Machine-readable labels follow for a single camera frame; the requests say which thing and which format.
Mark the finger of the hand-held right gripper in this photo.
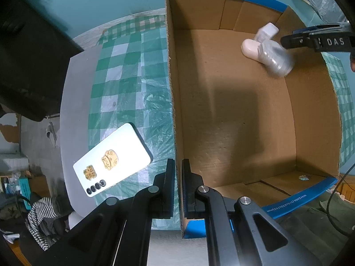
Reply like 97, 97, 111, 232
280, 32, 317, 51
292, 23, 348, 34

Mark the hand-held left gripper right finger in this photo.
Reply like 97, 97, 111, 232
181, 158, 323, 266

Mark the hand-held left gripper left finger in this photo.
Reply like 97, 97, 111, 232
36, 158, 176, 266

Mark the grey bottle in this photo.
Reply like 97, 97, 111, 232
255, 23, 294, 78

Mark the white plastic bottle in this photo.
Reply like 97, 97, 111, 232
241, 39, 262, 61

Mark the blue-edged cardboard box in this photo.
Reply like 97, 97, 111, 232
165, 0, 342, 239

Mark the white smartphone with gold stickers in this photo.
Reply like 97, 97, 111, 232
73, 122, 154, 198

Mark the green checkered plastic tablecloth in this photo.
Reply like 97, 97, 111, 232
88, 26, 350, 230

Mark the white slipper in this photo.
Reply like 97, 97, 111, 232
46, 122, 60, 148

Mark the striped cloth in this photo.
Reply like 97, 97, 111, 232
26, 197, 74, 251

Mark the teal carton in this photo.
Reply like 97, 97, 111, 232
19, 177, 33, 210

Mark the green checkered cloth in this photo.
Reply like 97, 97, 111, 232
98, 15, 167, 43

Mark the black cloth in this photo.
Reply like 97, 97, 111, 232
0, 0, 85, 122

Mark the black cable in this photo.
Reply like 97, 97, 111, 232
326, 163, 355, 239

